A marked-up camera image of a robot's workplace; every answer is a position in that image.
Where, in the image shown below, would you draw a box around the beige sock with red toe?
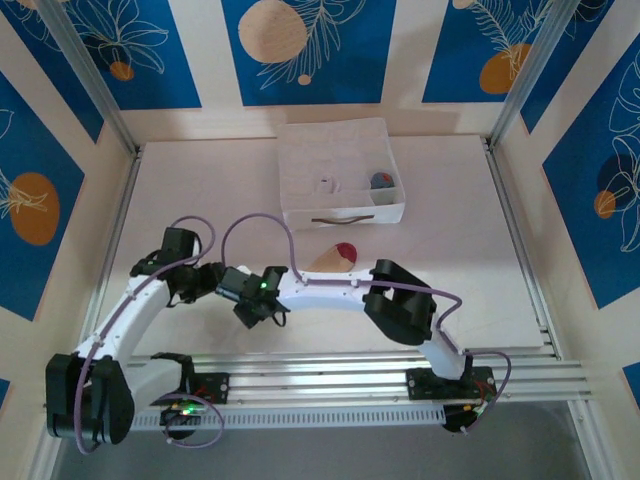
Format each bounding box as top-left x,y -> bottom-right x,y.
308,241 -> 359,275
312,257 -> 356,275

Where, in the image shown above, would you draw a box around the white sock black stripes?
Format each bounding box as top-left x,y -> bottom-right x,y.
313,174 -> 344,197

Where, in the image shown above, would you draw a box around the white fabric storage box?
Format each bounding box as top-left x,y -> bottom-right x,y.
276,116 -> 407,231

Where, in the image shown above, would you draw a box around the blue sock orange stripes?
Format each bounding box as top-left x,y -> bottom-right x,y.
368,169 -> 397,192

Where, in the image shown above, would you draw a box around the black controller board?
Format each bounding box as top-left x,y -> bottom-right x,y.
442,400 -> 495,436
158,402 -> 202,442

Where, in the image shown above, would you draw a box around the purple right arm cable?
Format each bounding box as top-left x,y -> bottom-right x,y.
221,213 -> 511,436

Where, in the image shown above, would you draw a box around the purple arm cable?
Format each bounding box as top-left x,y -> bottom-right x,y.
221,213 -> 511,436
72,215 -> 225,455

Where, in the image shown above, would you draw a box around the aluminium side rail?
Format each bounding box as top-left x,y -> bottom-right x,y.
73,144 -> 146,372
482,139 -> 557,354

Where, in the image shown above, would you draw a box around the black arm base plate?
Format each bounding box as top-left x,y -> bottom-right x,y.
187,372 -> 232,406
405,366 -> 497,402

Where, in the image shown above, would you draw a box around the brown box handle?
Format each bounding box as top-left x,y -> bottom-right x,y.
309,214 -> 376,226

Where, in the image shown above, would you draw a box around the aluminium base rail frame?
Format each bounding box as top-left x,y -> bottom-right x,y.
42,349 -> 591,412

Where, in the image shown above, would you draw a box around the white slotted cable duct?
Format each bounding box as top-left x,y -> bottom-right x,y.
63,403 -> 447,434

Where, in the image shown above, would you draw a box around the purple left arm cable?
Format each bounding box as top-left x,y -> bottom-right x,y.
72,215 -> 225,455

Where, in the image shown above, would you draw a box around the aluminium frame post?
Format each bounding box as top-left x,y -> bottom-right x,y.
488,0 -> 617,151
37,0 -> 140,157

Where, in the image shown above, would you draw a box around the aluminium frame leg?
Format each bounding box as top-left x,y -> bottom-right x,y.
567,399 -> 604,480
27,434 -> 69,480

